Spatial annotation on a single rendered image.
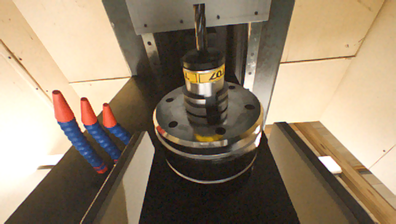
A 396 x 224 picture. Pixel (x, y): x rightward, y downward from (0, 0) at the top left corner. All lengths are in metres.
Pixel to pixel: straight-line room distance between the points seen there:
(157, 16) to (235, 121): 0.51
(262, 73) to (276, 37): 0.15
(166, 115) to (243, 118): 0.10
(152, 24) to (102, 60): 0.68
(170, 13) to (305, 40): 0.88
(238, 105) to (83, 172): 0.31
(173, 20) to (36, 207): 0.58
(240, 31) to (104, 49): 0.86
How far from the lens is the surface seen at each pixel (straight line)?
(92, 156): 0.28
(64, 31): 1.29
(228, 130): 0.17
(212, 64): 0.16
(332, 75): 1.46
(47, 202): 0.38
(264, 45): 0.72
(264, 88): 0.81
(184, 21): 0.61
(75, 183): 0.37
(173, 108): 0.22
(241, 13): 0.62
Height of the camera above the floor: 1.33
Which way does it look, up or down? 37 degrees up
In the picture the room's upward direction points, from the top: 173 degrees clockwise
